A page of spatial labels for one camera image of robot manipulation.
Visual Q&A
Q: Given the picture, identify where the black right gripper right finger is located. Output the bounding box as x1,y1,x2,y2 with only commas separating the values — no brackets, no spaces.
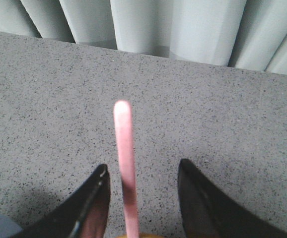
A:
178,159,287,238

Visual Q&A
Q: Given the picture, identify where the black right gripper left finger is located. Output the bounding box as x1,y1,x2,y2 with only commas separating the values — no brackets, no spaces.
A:
13,164,110,238

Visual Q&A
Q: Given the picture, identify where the bamboo cylindrical holder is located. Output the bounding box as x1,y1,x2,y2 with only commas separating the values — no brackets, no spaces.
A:
116,233,163,238

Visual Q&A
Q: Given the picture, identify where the grey pleated curtain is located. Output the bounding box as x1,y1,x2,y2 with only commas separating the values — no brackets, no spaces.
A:
0,0,287,74

